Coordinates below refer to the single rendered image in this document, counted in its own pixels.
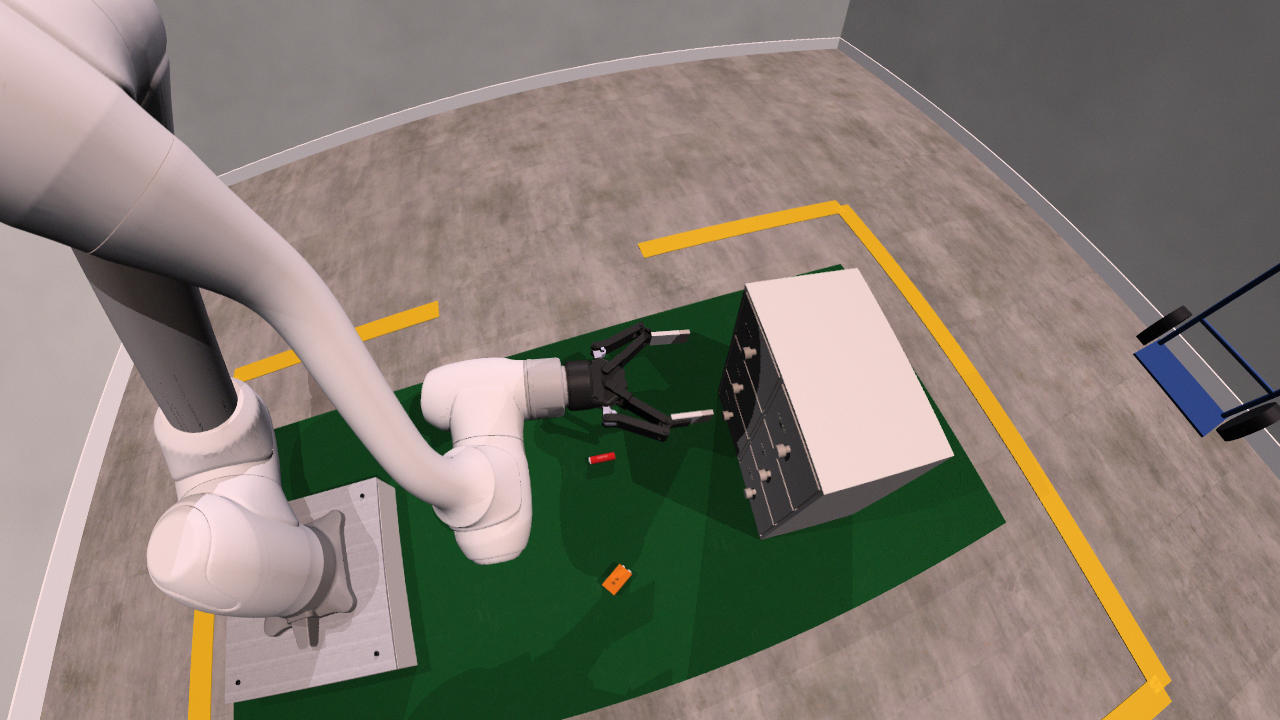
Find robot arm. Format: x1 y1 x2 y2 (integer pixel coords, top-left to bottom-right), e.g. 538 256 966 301
0 0 570 650

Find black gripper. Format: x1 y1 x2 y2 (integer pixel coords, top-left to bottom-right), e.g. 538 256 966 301
564 322 714 442

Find small grey chest of drawers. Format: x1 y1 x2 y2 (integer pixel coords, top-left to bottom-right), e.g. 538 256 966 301
718 268 954 541

